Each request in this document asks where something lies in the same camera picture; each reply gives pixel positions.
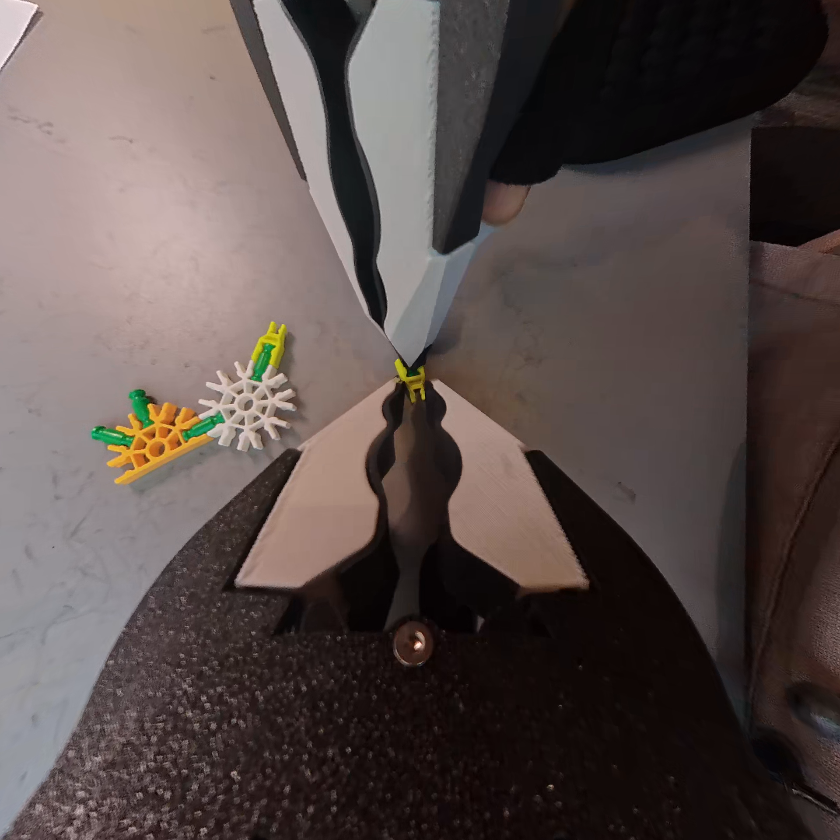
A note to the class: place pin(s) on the person's beige hoodie torso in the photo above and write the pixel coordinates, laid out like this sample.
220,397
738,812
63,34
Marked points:
794,459

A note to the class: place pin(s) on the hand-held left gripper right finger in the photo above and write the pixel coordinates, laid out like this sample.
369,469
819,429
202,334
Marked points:
518,525

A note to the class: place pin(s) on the lime green toy connector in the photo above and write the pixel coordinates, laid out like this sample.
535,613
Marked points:
412,390

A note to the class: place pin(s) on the person's right hand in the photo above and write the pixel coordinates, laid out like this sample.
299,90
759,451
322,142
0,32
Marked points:
505,205

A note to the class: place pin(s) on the grey desk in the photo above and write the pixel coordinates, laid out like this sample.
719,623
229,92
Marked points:
131,229

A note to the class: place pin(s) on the toy instruction sheet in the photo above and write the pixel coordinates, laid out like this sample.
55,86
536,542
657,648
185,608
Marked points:
12,26

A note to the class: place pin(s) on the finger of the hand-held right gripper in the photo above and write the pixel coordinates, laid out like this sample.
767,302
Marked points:
292,79
400,164

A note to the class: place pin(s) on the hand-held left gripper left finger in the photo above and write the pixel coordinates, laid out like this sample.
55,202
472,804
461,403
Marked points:
308,525

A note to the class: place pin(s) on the toy construction model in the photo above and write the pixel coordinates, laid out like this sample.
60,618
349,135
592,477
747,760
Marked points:
246,403

